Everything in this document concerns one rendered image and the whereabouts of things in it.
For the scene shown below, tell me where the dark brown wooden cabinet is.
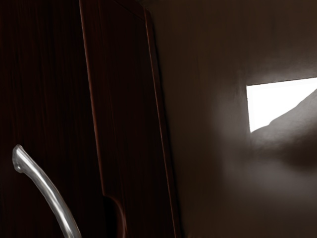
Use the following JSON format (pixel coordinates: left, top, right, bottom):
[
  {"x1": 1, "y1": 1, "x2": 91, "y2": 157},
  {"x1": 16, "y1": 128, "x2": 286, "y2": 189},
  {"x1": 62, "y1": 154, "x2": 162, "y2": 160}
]
[{"x1": 0, "y1": 0, "x2": 184, "y2": 238}]

